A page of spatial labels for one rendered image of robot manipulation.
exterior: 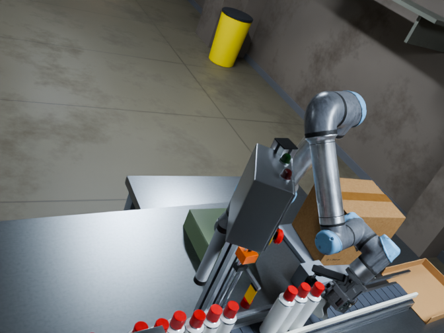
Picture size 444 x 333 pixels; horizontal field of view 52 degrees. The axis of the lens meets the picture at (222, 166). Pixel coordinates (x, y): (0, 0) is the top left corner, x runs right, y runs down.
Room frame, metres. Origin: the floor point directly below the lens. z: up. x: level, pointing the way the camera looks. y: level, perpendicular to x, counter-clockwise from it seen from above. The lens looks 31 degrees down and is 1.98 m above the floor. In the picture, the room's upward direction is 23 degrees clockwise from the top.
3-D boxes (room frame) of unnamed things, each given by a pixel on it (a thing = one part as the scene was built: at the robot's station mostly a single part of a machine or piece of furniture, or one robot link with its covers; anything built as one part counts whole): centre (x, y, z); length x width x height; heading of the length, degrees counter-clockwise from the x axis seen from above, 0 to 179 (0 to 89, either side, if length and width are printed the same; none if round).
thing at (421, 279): (1.59, -1.00, 0.85); 0.30 x 0.26 x 0.04; 131
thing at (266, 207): (0.92, -0.11, 1.38); 0.17 x 0.10 x 0.19; 6
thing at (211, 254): (0.90, -0.06, 1.18); 0.04 x 0.04 x 0.21
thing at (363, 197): (1.63, -0.57, 0.99); 0.30 x 0.24 x 0.27; 122
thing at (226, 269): (1.01, -0.12, 1.17); 0.04 x 0.04 x 0.67; 41
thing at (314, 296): (1.06, -0.41, 0.98); 0.05 x 0.05 x 0.20
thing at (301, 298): (1.03, -0.36, 0.98); 0.05 x 0.05 x 0.20
